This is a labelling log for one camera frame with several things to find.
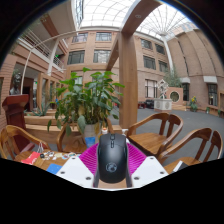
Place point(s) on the yellow flowering plant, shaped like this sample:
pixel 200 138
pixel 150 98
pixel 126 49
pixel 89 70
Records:
pixel 193 103

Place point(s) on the wooden armchair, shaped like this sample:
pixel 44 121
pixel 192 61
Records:
pixel 71 146
pixel 146 141
pixel 200 135
pixel 13 131

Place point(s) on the black computer mouse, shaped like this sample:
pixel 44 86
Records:
pixel 112 158

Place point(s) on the green plant in white pot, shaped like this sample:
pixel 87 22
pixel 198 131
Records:
pixel 90 96

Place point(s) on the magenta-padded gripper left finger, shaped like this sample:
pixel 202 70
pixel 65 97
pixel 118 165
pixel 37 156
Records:
pixel 73 171

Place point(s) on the white sculpture on pedestal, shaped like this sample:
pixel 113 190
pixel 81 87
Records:
pixel 163 103

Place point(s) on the dark red wooden lectern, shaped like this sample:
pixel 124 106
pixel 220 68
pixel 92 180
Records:
pixel 16 113

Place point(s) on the blue printed mouse pad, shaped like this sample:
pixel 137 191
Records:
pixel 54 169

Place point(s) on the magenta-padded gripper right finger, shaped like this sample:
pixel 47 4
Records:
pixel 150 171

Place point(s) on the dark bust statue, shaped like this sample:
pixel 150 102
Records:
pixel 16 85

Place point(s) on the spiky green agave plant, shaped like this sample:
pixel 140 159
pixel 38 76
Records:
pixel 41 110

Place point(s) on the wooden pillar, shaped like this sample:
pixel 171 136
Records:
pixel 128 83

